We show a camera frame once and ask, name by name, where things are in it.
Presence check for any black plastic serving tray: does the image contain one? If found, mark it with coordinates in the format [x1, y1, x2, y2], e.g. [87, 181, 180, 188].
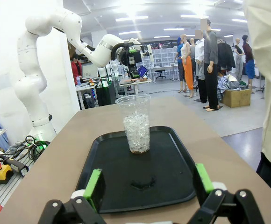
[75, 126, 197, 214]

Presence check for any mannequin in black top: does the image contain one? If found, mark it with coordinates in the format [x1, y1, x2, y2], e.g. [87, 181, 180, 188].
[233, 38, 245, 81]

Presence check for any large cardboard box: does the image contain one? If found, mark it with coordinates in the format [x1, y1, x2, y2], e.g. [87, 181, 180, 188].
[221, 88, 252, 108]

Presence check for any mannequin in orange skirt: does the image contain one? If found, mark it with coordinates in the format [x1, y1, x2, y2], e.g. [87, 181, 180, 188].
[177, 34, 194, 98]

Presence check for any person in red jacket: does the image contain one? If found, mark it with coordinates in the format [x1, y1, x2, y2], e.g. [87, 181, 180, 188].
[71, 53, 84, 86]

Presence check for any mannequin in blue top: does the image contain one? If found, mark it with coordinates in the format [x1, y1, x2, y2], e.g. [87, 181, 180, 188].
[174, 37, 185, 94]

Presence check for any yellow emergency stop box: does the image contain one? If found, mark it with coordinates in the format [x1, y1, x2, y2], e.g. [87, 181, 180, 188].
[0, 159, 14, 184]

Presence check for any black office chair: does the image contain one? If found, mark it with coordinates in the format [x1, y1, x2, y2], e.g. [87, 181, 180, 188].
[154, 69, 167, 80]

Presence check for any bundle of black cables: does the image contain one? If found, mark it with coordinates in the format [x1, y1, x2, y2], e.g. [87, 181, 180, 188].
[9, 135, 51, 161]

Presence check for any figure in white shirt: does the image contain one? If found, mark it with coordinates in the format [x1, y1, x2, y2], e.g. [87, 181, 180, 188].
[193, 29, 207, 103]

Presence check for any black computer tower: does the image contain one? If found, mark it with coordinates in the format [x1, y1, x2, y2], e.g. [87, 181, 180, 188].
[95, 80, 117, 107]

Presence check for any mannequin in maroon top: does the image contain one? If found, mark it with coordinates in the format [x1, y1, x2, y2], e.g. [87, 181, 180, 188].
[242, 35, 257, 87]

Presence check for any grey slotted metal platform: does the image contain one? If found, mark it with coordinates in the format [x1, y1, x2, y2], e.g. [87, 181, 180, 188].
[0, 151, 33, 224]

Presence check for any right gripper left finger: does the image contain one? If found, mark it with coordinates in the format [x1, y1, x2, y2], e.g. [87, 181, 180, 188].
[37, 168, 108, 224]

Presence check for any tall clear plastic cup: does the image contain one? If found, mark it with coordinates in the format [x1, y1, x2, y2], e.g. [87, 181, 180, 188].
[115, 94, 152, 154]

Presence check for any white office desk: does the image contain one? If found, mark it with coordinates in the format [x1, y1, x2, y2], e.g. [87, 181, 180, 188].
[76, 78, 154, 110]

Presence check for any grey handheld control device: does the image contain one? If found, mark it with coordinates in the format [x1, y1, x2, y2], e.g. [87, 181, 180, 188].
[0, 155, 29, 177]

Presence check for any shelf of white bins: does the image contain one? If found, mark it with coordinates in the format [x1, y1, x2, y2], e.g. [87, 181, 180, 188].
[141, 48, 180, 68]

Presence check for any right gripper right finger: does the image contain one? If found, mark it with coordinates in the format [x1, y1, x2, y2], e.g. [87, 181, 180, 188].
[188, 163, 266, 224]

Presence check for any open laptop computer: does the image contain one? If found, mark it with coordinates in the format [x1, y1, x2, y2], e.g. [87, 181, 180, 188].
[136, 65, 150, 77]

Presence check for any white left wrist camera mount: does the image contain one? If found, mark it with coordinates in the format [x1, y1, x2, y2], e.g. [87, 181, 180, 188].
[128, 37, 155, 68]

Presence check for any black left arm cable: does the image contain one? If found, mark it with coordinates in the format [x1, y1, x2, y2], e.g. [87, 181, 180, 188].
[111, 42, 127, 67]

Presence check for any figure in grey shirt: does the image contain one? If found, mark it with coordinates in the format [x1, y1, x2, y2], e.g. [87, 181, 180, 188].
[200, 18, 222, 112]

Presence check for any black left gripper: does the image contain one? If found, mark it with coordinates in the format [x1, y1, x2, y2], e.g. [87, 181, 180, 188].
[120, 46, 142, 80]

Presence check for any black coat on rack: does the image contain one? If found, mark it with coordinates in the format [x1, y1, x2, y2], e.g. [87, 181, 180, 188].
[217, 39, 236, 72]

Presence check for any pile of mixed clothes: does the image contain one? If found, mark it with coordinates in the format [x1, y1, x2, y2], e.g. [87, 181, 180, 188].
[216, 73, 250, 102]

